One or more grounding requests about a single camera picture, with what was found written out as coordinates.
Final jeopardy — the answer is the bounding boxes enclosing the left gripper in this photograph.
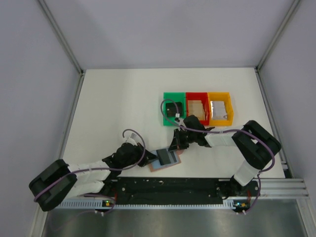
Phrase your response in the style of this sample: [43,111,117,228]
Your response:
[121,142,158,168]

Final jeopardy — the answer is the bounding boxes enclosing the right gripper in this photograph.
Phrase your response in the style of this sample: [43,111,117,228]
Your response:
[169,128,197,152]

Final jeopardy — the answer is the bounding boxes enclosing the brown leather card holder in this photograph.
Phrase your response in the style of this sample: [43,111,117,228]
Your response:
[149,148,182,172]

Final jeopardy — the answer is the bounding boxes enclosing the black credit card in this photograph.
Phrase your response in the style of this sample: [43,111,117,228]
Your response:
[156,149,177,165]

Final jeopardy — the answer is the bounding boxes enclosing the red plastic bin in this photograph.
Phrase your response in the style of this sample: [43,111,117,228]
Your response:
[186,92,210,125]

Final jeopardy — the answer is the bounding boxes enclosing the yellow plastic bin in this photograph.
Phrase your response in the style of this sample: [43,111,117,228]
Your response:
[207,92,234,126]

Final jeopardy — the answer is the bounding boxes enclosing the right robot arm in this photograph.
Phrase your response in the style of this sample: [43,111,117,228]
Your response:
[168,115,281,196]

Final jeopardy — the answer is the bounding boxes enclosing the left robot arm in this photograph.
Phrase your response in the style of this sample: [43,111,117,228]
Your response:
[29,129,158,212]

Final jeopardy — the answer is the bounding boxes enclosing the black cards stack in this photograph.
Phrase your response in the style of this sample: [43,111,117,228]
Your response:
[165,102,184,118]

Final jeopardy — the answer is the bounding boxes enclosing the gold cards stack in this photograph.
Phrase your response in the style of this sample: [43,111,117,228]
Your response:
[187,100,205,120]

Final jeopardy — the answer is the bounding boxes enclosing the silver cards stack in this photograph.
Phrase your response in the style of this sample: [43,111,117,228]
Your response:
[210,101,228,120]

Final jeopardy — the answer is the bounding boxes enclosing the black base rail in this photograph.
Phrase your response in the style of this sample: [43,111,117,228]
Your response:
[83,175,247,205]

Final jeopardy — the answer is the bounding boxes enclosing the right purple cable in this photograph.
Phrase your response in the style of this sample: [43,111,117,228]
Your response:
[160,99,275,215]

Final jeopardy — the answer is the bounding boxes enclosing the purple cable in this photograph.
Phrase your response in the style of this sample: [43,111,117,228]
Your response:
[160,99,275,215]
[34,129,146,215]

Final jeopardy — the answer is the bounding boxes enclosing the grey cable duct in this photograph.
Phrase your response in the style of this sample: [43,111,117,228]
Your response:
[56,199,236,210]

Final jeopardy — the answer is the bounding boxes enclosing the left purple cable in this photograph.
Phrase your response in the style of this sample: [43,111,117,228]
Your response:
[34,129,146,215]

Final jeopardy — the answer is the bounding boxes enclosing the aluminium frame profile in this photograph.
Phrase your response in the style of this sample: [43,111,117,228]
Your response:
[36,0,84,75]

